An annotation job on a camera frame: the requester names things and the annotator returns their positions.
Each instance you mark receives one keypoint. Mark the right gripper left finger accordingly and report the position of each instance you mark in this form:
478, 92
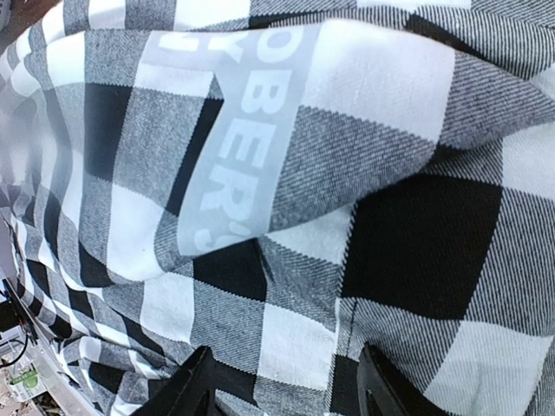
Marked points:
190, 391

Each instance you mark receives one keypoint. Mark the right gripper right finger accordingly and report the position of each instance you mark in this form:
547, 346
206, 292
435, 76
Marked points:
384, 391

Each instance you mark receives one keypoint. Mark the black white checkered cloth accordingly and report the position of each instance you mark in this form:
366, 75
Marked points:
285, 182

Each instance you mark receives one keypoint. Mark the front aluminium rail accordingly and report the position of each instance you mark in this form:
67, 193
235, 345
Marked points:
32, 379

